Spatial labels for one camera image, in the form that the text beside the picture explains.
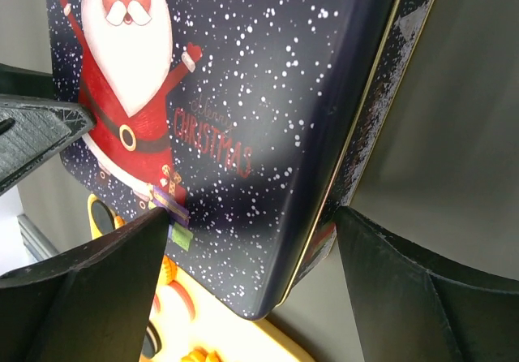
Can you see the orange fish cookie right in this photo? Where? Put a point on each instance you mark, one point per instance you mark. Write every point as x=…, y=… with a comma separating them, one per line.
x=199, y=355

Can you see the black sandwich cookie top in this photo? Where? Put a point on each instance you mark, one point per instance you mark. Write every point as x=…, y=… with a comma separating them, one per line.
x=102, y=218

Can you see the orange dotted biscuit left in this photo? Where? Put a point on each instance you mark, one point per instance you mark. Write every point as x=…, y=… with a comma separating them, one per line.
x=168, y=272

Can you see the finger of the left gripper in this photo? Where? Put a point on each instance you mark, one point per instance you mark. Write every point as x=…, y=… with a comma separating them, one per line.
x=34, y=126

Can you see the pink sandwich cookie upper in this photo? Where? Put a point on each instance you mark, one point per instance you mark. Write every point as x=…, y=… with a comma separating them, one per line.
x=175, y=302

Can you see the square cookie tin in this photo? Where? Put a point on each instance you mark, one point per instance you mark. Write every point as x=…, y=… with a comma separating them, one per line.
x=402, y=29

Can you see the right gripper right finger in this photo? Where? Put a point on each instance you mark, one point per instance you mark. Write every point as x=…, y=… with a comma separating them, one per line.
x=412, y=304

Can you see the black sandwich cookie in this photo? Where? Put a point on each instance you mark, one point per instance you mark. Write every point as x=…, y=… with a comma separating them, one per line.
x=102, y=218
x=152, y=342

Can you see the black sandwich cookie bottom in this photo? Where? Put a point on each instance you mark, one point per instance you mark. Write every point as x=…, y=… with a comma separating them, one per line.
x=152, y=342

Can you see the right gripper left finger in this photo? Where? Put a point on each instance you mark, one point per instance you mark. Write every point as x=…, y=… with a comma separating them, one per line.
x=91, y=303

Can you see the gold tin lid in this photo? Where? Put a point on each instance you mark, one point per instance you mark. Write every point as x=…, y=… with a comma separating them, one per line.
x=233, y=115

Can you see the yellow plastic tray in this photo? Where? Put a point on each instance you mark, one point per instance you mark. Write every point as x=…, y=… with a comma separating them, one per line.
x=216, y=328

